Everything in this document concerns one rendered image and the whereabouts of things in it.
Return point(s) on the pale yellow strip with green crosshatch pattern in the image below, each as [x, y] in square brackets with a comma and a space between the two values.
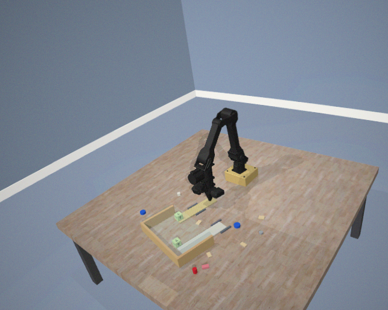
[197, 208]

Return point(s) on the pale grey flat strip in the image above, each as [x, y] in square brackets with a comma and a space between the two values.
[217, 228]

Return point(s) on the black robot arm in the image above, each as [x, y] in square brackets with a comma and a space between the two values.
[228, 117]

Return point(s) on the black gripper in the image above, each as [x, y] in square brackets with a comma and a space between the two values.
[212, 191]

